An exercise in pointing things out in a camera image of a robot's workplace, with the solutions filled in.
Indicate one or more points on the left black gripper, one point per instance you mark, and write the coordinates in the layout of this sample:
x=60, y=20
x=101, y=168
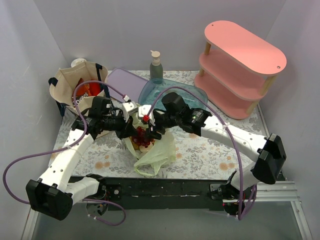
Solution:
x=126, y=127

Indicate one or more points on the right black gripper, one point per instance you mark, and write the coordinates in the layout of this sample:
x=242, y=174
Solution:
x=159, y=126

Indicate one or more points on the red grape bunch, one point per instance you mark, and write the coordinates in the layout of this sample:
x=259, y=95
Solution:
x=140, y=138

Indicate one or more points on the light green plastic grocery bag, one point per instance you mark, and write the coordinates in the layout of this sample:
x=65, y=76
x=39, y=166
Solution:
x=161, y=155

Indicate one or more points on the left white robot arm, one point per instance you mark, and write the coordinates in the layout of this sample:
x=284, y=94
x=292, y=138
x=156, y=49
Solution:
x=52, y=194

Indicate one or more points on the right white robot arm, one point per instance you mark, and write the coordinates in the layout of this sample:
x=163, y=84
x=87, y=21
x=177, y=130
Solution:
x=266, y=153

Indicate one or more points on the orange toy bread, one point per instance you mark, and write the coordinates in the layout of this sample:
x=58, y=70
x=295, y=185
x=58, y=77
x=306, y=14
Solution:
x=135, y=146

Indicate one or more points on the beige toy donut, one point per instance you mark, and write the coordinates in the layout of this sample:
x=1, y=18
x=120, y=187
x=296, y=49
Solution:
x=145, y=148

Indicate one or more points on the blue transparent plastic tray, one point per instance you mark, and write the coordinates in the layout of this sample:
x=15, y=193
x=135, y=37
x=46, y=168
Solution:
x=155, y=86

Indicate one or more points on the purple plastic lid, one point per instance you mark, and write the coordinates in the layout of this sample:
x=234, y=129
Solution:
x=127, y=83

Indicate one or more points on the floral table mat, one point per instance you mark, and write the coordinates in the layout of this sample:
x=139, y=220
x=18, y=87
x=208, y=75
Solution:
x=196, y=157

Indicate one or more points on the orange Doritos chip bag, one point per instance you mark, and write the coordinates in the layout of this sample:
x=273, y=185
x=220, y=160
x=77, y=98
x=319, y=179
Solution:
x=90, y=89

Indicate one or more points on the grey soap pump bottle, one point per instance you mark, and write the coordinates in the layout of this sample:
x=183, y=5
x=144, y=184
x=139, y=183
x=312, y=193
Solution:
x=155, y=68

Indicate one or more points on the beige canvas tote bag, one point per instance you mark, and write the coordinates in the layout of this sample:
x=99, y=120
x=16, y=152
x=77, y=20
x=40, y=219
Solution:
x=63, y=84

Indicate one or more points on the pink three-tier shelf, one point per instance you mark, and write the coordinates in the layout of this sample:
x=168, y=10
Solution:
x=237, y=68

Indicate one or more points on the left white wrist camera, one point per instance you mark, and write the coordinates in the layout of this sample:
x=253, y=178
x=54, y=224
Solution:
x=128, y=108

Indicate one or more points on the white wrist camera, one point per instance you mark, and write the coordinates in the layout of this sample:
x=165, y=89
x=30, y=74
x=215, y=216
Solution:
x=128, y=108
x=145, y=114

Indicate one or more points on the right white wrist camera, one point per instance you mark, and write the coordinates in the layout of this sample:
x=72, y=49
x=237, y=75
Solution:
x=145, y=114

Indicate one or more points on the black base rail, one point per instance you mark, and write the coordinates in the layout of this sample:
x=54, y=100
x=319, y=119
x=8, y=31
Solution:
x=161, y=193

